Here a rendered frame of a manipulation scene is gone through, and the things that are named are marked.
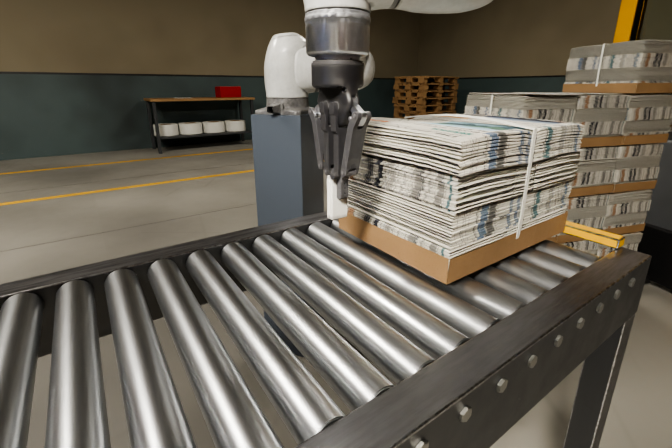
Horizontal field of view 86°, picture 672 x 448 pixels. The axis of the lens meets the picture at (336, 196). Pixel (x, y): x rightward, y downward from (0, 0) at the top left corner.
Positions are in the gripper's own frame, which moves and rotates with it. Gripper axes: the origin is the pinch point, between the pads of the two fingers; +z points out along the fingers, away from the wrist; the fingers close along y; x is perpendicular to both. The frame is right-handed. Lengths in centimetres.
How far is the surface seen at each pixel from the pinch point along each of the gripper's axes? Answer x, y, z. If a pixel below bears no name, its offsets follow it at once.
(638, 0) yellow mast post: -241, 45, -63
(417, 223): -10.8, -7.3, 4.6
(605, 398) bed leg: -45, -28, 43
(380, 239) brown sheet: -10.1, 0.6, 10.1
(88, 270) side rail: 34.3, 23.7, 12.9
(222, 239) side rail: 11.7, 23.6, 12.9
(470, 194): -13.8, -14.3, -1.5
